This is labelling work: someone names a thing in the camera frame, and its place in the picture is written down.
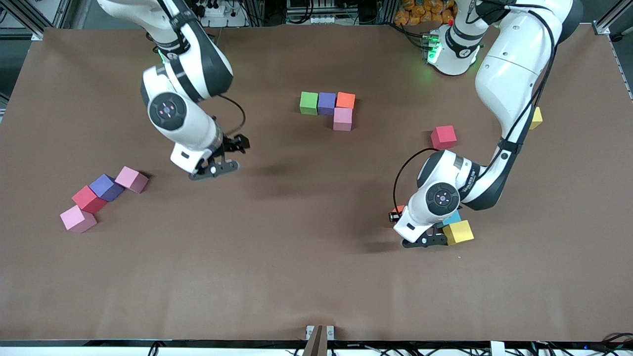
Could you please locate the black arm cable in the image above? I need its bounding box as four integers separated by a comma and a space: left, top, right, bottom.
393, 147, 432, 212
217, 94, 247, 144

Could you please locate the aluminium frame profile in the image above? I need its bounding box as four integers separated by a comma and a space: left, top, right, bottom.
0, 0, 67, 41
591, 0, 633, 35

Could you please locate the brown table mat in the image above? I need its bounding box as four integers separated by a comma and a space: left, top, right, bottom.
0, 25, 633, 342

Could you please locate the black equipment rack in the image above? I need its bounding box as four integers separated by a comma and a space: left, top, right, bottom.
247, 0, 396, 26

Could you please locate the purple foam cube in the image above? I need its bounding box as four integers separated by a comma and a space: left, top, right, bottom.
317, 92, 338, 116
89, 173, 126, 202

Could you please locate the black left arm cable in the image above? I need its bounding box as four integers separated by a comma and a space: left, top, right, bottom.
393, 147, 432, 212

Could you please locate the white power strip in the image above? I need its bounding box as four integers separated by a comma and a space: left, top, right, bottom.
190, 0, 248, 28

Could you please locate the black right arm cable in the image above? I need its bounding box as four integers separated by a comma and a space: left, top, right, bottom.
217, 94, 247, 144

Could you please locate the grey camera mounting post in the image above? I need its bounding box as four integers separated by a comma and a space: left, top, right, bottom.
303, 325, 336, 356

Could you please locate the pink foam cube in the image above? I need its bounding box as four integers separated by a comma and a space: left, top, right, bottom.
332, 107, 354, 132
114, 166, 150, 194
60, 204, 98, 234

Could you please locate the red foam cube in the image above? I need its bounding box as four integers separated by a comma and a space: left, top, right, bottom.
71, 185, 108, 215
430, 125, 458, 150

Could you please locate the orange object pile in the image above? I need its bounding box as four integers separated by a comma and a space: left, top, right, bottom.
394, 0, 458, 26

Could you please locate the green foam cube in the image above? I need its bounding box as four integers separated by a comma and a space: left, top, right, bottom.
299, 91, 319, 116

